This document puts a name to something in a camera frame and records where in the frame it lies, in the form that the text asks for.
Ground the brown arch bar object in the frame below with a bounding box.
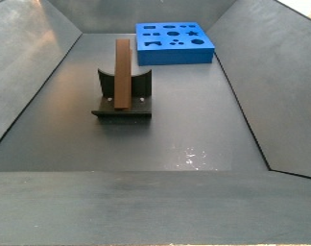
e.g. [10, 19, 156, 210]
[115, 39, 131, 110]

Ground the black curved fixture stand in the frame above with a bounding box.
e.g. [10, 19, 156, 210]
[91, 70, 152, 117]

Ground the blue foam shape board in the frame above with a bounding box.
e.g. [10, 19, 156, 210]
[135, 22, 215, 66]

